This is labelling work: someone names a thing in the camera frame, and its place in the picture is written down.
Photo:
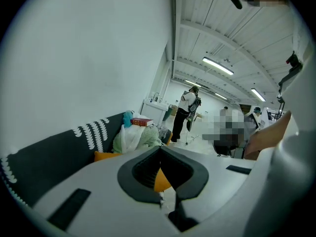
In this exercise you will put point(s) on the dark patterned cushion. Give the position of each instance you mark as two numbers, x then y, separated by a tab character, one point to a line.
164	133

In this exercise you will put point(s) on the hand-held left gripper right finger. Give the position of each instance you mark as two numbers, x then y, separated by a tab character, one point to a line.
212	179

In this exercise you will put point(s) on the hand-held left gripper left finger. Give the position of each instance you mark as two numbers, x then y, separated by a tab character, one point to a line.
98	196

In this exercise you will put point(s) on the cardboard box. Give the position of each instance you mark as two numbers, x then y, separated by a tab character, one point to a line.
174	109

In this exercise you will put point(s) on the teal plush toy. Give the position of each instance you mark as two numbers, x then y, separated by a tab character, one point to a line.
127	119

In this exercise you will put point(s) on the red book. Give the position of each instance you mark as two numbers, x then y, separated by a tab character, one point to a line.
142	122

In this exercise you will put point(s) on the white sink cabinet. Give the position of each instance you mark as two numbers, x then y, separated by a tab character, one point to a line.
154	110

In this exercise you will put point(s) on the long ceiling light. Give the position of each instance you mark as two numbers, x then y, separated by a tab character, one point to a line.
258	94
193	83
220	96
217	65

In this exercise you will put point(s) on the white and green blanket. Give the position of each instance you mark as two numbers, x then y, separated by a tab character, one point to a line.
138	138

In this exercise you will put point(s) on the chrome faucet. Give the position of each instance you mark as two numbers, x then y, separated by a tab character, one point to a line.
156	96

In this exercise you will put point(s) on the person's right forearm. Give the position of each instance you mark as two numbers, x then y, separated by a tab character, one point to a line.
269	132

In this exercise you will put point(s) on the dark patterned sofa seat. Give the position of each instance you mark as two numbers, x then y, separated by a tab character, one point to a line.
49	157

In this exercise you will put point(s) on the orange pillow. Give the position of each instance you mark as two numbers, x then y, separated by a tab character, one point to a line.
106	155

